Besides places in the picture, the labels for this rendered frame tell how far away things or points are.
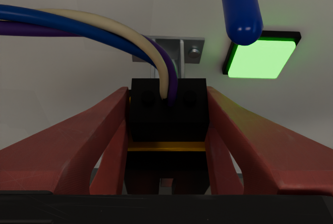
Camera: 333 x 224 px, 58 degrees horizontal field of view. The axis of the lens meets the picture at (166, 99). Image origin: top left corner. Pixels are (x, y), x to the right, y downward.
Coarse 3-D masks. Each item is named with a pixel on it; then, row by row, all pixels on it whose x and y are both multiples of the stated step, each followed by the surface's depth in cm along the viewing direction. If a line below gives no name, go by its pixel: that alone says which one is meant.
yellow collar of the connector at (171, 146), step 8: (128, 144) 13; (136, 144) 13; (144, 144) 13; (152, 144) 13; (160, 144) 13; (168, 144) 13; (176, 144) 13; (184, 144) 13; (192, 144) 13; (200, 144) 13
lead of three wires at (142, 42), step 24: (0, 24) 6; (24, 24) 6; (48, 24) 7; (72, 24) 7; (96, 24) 7; (120, 24) 8; (120, 48) 8; (144, 48) 8; (168, 72) 10; (168, 96) 11
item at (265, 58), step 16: (272, 32) 18; (288, 32) 18; (240, 48) 18; (256, 48) 18; (272, 48) 18; (288, 48) 18; (224, 64) 21; (240, 64) 19; (256, 64) 19; (272, 64) 19
